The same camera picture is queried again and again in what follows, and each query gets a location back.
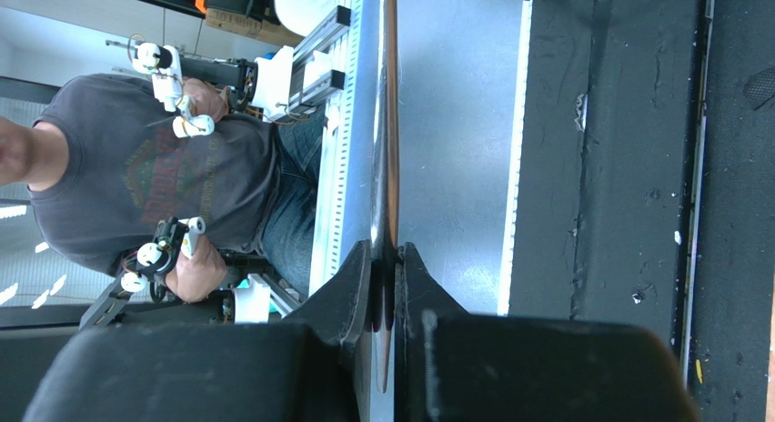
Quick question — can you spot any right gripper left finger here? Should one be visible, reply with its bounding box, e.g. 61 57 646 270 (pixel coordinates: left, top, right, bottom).
24 241 369 421

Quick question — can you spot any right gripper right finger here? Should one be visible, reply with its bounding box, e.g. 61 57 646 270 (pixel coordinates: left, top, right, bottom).
394 243 700 421

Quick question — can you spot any person in grey t-shirt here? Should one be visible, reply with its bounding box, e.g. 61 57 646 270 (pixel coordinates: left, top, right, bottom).
1 74 327 303

